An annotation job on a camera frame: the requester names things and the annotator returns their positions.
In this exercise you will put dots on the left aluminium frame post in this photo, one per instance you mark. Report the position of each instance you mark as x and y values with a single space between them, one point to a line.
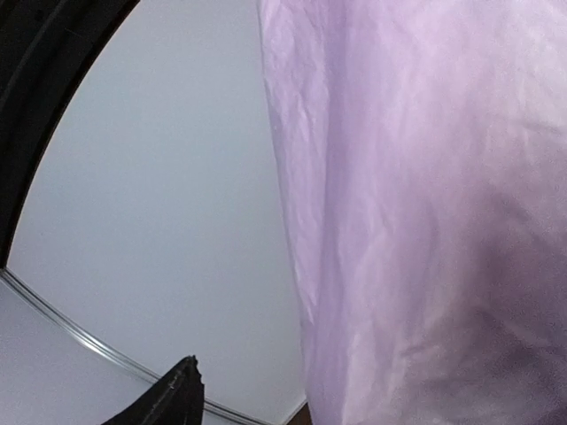
106 351

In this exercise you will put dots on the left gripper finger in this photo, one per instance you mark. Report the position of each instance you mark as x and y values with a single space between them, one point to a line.
177 398

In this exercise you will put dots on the purple wrapping paper sheet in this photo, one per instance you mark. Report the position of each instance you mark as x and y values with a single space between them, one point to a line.
421 157

